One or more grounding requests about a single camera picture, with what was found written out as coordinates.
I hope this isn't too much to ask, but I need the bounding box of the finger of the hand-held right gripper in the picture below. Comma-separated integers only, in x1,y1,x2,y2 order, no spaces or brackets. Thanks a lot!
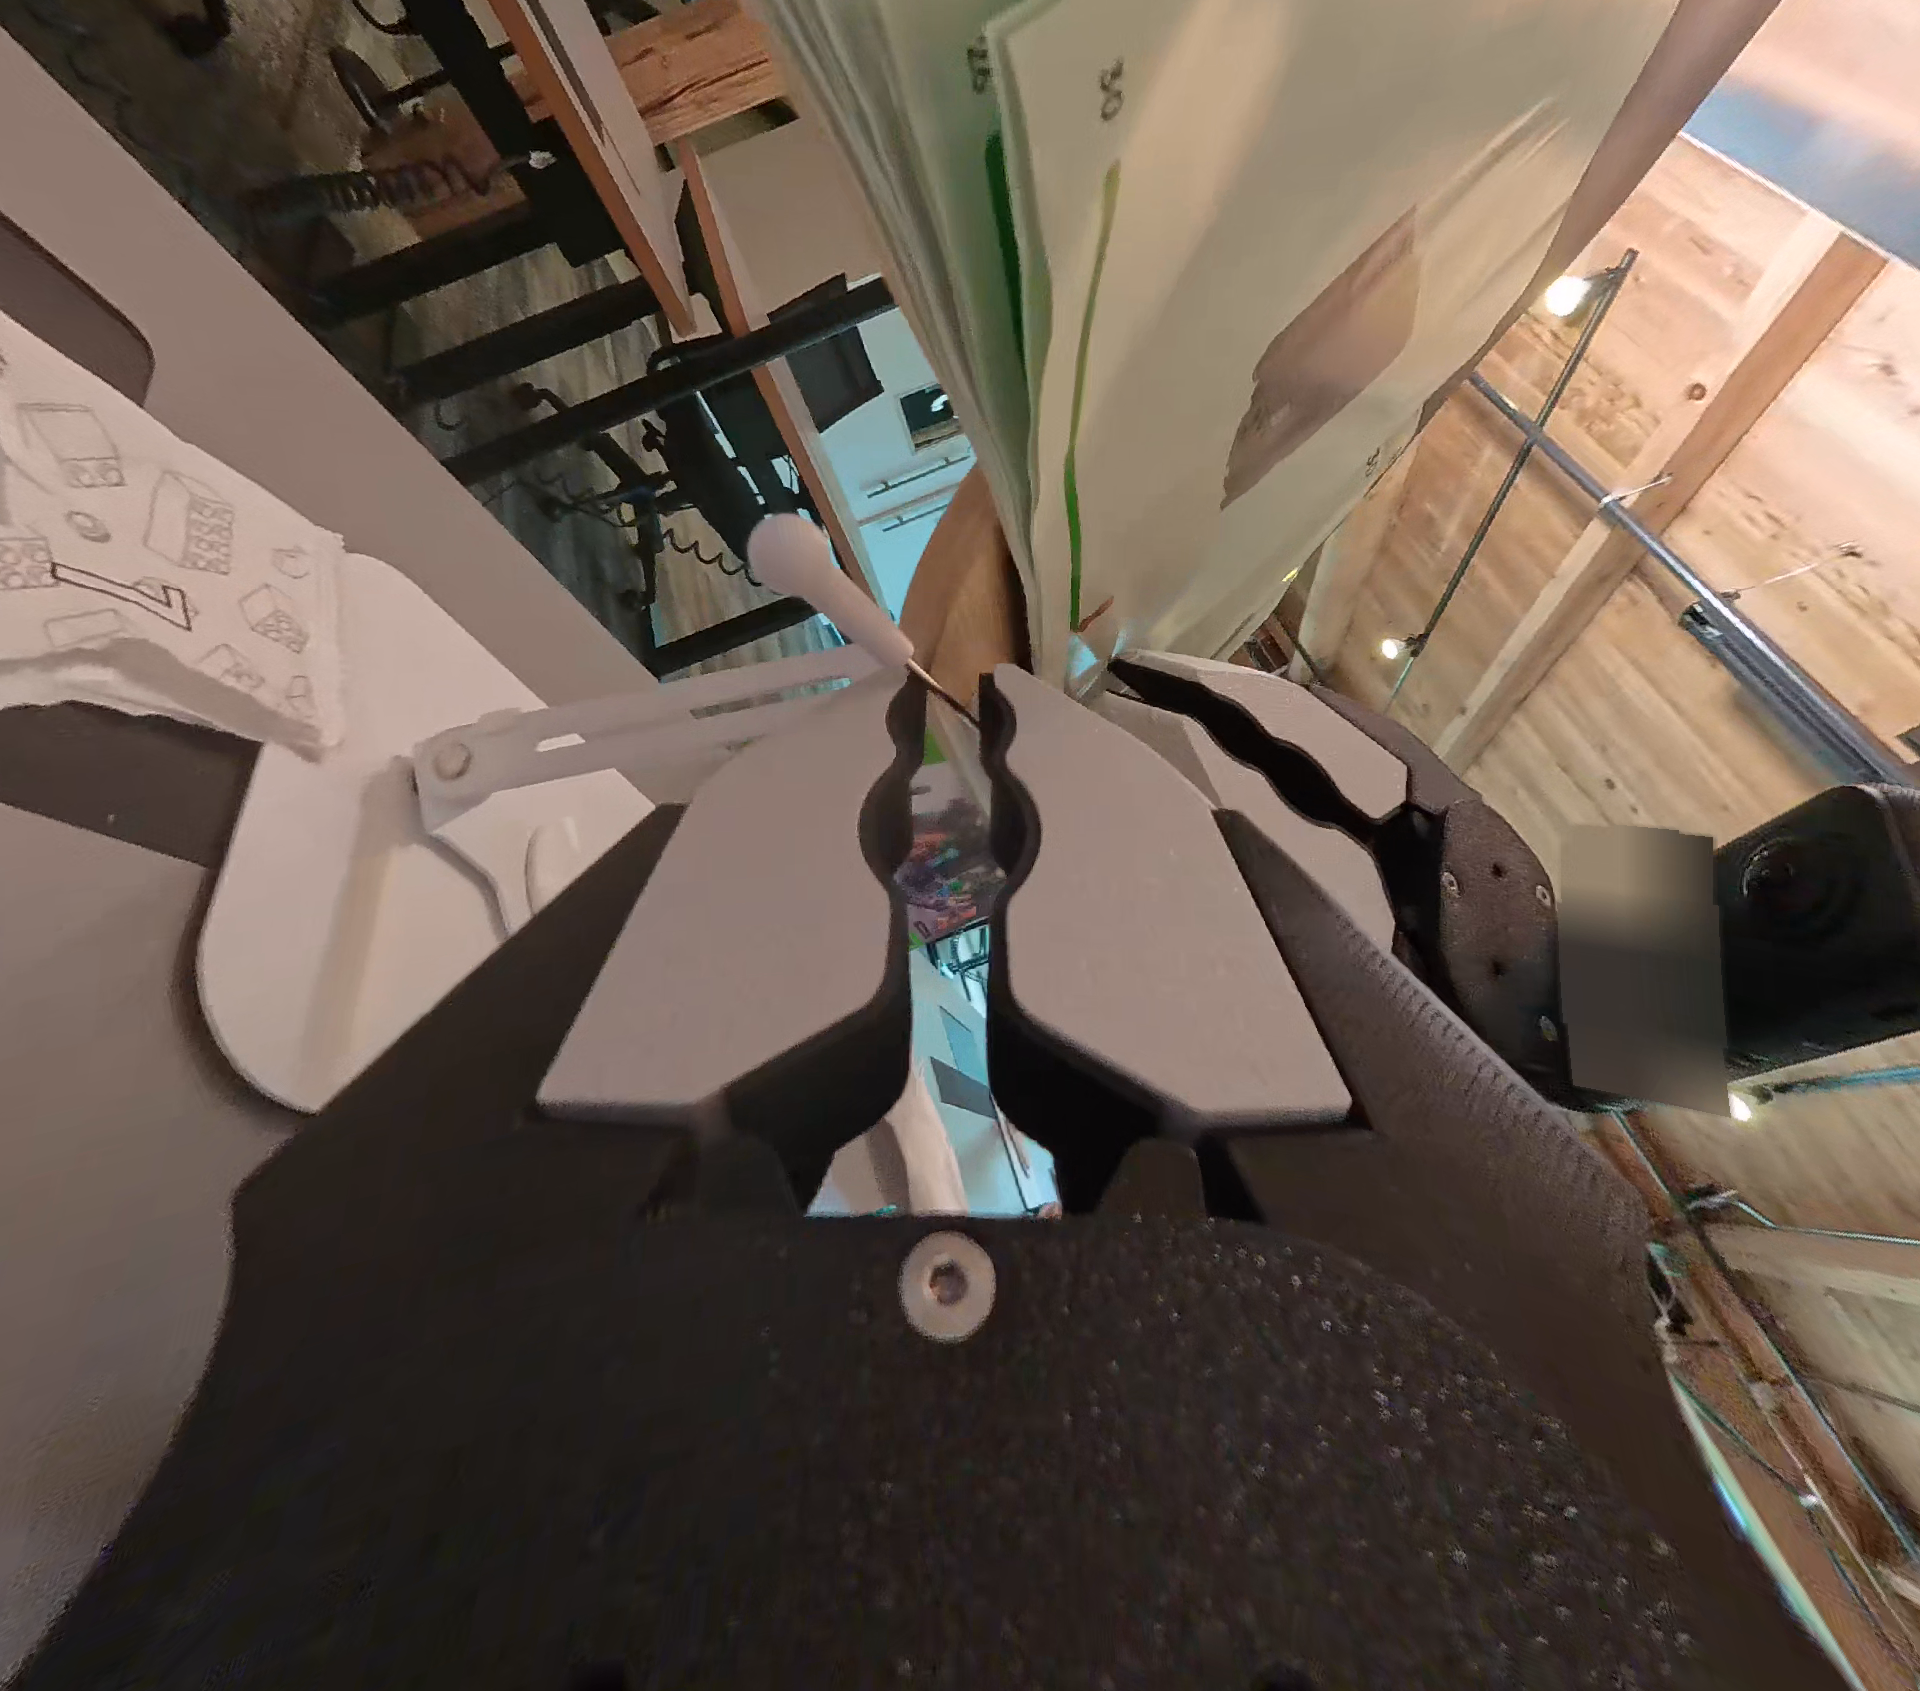
1049,668,1407,974
1109,648,1449,826

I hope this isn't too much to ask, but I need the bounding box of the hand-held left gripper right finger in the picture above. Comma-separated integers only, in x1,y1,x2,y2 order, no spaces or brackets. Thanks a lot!
973,662,1358,1136

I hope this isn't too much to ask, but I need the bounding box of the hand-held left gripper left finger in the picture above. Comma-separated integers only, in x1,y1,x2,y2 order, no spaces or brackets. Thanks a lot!
531,672,932,1126

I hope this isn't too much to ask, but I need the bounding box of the white book stand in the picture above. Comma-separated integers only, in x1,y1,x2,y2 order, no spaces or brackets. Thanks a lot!
193,468,1052,1220

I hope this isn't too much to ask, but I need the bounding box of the instruction booklet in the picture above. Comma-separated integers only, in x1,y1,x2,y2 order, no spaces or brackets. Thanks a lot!
742,0,1793,674

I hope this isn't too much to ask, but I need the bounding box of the grey desk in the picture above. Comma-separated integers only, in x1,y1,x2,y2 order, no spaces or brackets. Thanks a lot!
0,26,669,1663

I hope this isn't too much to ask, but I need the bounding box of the background wooden desk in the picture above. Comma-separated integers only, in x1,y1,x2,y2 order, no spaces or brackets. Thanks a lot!
352,0,909,674

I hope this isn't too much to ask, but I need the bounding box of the metal ceiling pipe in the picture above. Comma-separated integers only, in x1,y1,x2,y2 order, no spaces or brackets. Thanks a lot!
1462,372,1920,794

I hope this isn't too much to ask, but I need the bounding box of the white paper bag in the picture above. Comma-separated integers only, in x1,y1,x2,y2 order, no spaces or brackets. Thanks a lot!
0,304,350,760

